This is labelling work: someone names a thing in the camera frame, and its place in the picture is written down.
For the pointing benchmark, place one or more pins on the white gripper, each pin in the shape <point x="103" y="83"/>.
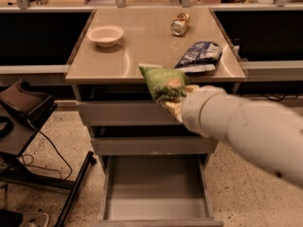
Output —
<point x="199" y="108"/>

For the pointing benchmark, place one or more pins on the green jalapeno chip bag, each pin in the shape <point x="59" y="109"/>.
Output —
<point x="163" y="83"/>

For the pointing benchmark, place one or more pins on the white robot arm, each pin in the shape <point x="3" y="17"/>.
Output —
<point x="266" y="134"/>

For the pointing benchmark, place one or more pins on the grey drawer cabinet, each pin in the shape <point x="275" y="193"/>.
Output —
<point x="112" y="73"/>

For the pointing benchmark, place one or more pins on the blue white chip bag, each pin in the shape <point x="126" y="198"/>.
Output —
<point x="200" y="57"/>

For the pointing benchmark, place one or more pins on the middle grey drawer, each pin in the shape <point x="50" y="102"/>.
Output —
<point x="153" y="145"/>

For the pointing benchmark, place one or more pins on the grey drawer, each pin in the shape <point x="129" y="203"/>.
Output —
<point x="153" y="145"/>
<point x="142" y="113"/>
<point x="156" y="191"/>

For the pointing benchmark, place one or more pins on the top grey drawer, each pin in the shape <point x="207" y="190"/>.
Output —
<point x="142" y="113"/>

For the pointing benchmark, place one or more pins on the bottom grey drawer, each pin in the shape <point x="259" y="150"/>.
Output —
<point x="156" y="191"/>

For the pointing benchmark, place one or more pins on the gold soda can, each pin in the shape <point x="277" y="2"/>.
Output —
<point x="180" y="24"/>

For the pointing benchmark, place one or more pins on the white bowl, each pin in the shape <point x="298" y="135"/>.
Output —
<point x="105" y="36"/>

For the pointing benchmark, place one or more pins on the black headset device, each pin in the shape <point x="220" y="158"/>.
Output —
<point x="28" y="108"/>

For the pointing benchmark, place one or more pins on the white sneaker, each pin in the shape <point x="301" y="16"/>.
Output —
<point x="41" y="220"/>

